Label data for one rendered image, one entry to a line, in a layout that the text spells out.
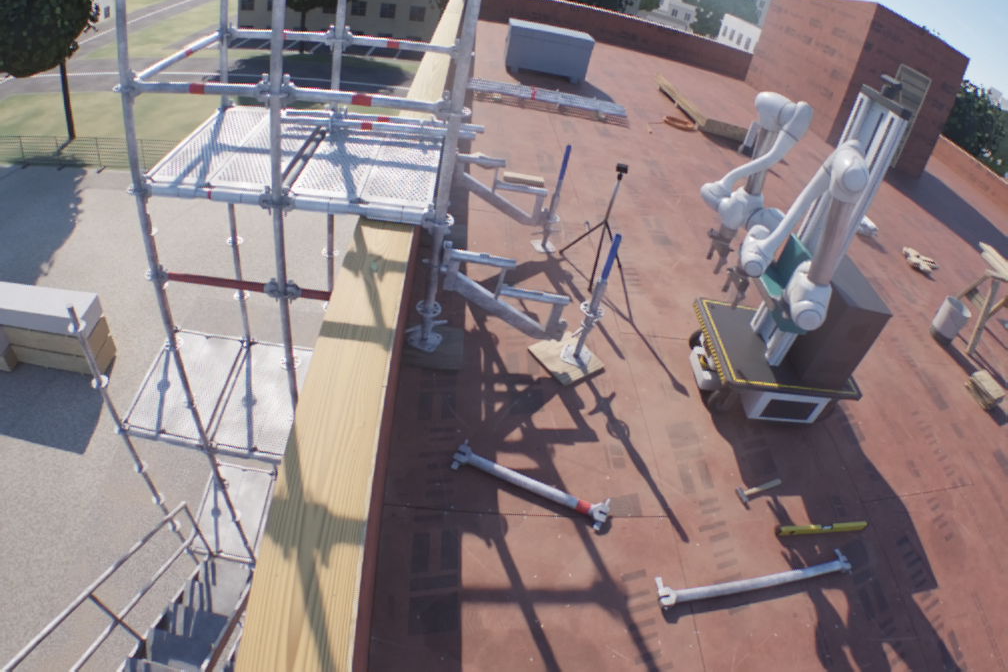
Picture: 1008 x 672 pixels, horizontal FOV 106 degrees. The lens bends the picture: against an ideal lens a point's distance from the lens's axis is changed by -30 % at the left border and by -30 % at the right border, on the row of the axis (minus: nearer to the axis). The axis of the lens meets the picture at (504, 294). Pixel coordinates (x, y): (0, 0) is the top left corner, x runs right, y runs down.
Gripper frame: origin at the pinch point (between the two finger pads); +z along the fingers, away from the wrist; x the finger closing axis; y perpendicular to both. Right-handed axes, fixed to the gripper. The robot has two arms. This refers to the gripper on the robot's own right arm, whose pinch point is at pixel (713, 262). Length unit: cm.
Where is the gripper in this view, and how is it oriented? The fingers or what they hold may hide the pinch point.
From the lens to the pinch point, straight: 282.4
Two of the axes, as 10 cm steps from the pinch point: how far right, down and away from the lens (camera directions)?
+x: 0.2, -6.0, 8.0
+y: 9.8, 1.6, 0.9
